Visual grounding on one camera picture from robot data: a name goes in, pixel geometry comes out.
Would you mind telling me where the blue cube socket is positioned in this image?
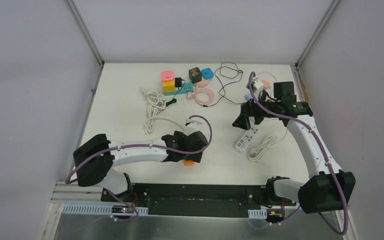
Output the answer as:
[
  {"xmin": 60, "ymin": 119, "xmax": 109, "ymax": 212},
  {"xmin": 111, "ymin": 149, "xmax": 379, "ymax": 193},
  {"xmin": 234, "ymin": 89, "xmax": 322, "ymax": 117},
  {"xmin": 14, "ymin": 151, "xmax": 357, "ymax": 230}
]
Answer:
[{"xmin": 201, "ymin": 67, "xmax": 214, "ymax": 80}]

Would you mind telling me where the thin pink cable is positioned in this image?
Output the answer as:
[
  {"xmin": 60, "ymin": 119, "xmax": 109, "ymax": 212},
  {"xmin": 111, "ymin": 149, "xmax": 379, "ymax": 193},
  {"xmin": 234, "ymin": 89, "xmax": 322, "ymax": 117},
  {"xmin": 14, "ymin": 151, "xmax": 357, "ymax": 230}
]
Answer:
[{"xmin": 254, "ymin": 71, "xmax": 278, "ymax": 91}]

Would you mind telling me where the orange power strip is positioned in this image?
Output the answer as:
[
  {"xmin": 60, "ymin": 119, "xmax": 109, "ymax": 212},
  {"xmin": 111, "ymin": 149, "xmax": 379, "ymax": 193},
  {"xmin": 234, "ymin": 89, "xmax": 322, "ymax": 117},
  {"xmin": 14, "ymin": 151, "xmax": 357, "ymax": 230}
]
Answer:
[{"xmin": 183, "ymin": 159, "xmax": 195, "ymax": 167}]

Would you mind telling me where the pink coiled cable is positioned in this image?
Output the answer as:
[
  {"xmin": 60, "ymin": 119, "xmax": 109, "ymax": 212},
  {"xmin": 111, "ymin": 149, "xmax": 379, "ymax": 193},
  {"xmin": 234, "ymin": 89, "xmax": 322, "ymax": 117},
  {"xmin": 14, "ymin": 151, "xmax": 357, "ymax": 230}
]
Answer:
[{"xmin": 185, "ymin": 88, "xmax": 215, "ymax": 107}]

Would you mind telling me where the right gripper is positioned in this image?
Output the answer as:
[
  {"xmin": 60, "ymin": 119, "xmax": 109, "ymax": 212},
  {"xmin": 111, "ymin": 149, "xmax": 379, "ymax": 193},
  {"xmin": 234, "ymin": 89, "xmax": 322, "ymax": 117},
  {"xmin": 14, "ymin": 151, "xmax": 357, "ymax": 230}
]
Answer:
[{"xmin": 232, "ymin": 91, "xmax": 281, "ymax": 131}]

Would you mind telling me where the white power strip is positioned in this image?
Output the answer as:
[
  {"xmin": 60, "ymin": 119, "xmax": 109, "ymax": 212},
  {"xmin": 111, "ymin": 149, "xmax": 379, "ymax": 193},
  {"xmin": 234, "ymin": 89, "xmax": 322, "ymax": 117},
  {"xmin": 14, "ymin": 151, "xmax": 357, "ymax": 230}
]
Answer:
[{"xmin": 234, "ymin": 126, "xmax": 259, "ymax": 154}]

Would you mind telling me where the teal power strip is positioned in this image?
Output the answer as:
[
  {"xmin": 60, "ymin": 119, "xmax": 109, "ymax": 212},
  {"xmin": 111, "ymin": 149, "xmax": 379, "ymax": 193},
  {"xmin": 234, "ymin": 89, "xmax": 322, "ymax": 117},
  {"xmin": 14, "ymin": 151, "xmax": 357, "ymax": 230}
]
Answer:
[{"xmin": 163, "ymin": 82, "xmax": 195, "ymax": 96}]

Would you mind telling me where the yellow cube socket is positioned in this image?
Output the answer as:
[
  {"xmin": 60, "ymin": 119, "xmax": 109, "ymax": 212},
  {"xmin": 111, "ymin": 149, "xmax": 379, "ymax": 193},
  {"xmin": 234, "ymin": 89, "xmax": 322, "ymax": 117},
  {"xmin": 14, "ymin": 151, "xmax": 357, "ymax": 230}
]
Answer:
[{"xmin": 162, "ymin": 79, "xmax": 176, "ymax": 94}]

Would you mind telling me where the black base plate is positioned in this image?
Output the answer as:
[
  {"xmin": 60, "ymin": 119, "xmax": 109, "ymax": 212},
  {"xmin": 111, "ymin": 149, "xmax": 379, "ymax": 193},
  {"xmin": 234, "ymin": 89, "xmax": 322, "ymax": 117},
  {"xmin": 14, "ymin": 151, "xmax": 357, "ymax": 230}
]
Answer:
[{"xmin": 118, "ymin": 183, "xmax": 296, "ymax": 218}]

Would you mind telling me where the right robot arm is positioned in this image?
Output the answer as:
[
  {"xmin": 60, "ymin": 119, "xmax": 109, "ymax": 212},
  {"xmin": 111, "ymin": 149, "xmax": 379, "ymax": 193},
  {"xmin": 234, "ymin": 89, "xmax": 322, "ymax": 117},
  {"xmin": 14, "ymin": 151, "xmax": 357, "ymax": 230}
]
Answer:
[{"xmin": 232, "ymin": 80, "xmax": 356, "ymax": 214}]

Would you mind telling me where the white cable of orange strip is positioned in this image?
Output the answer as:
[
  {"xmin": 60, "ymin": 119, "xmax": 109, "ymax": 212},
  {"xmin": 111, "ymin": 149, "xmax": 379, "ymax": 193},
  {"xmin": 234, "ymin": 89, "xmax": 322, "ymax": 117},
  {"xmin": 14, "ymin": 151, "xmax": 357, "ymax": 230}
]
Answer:
[{"xmin": 140, "ymin": 88, "xmax": 187, "ymax": 136}]

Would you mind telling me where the pink cube socket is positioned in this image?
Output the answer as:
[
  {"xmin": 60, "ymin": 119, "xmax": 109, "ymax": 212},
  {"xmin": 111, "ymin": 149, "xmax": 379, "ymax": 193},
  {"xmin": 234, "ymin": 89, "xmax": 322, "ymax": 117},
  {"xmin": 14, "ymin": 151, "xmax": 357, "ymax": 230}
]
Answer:
[{"xmin": 160, "ymin": 70, "xmax": 175, "ymax": 82}]

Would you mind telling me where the round pink socket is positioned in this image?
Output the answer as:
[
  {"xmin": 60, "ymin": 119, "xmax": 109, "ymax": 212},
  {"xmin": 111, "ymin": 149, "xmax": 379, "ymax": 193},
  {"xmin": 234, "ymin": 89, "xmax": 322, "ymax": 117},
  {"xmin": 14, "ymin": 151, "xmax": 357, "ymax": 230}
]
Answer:
[{"xmin": 194, "ymin": 78, "xmax": 210, "ymax": 89}]

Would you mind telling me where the light blue charger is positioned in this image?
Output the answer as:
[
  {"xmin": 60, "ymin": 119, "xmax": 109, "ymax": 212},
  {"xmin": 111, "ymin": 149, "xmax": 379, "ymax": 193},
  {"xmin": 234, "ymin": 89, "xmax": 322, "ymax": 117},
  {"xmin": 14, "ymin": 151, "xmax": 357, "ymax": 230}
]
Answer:
[{"xmin": 244, "ymin": 93, "xmax": 253, "ymax": 102}]

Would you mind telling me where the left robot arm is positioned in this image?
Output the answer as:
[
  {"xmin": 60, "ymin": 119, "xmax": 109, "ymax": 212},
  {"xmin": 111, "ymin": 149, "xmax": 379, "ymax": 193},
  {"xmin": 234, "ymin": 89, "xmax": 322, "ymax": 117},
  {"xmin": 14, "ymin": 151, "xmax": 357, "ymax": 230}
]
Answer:
[{"xmin": 73, "ymin": 131, "xmax": 211, "ymax": 203}]

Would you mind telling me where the dark green cube socket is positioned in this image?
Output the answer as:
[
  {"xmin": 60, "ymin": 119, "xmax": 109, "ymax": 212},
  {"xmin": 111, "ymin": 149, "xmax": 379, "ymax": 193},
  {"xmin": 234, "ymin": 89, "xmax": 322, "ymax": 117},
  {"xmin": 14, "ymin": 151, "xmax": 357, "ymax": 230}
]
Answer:
[{"xmin": 188, "ymin": 67, "xmax": 203, "ymax": 84}]

